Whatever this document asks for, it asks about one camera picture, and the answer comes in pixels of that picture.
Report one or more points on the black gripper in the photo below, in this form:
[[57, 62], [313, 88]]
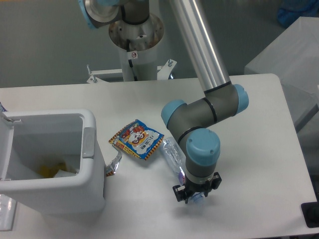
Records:
[[186, 191]]

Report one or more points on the black device at table edge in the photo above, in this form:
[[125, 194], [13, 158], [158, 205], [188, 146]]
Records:
[[311, 214]]

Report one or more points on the blue object in corner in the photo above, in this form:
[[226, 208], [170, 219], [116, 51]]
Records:
[[290, 10]]

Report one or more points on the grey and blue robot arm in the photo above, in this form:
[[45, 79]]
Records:
[[188, 123]]

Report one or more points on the white covered table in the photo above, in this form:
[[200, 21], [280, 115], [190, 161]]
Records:
[[294, 58]]

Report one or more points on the clear plastic water bottle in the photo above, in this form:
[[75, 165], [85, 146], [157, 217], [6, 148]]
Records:
[[175, 158]]

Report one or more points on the colourful snack wrapper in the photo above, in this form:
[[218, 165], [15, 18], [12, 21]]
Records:
[[137, 139]]

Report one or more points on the clear plastic box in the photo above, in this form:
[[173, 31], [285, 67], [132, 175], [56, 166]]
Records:
[[7, 212]]

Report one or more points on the white plastic trash can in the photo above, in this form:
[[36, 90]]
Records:
[[29, 140]]

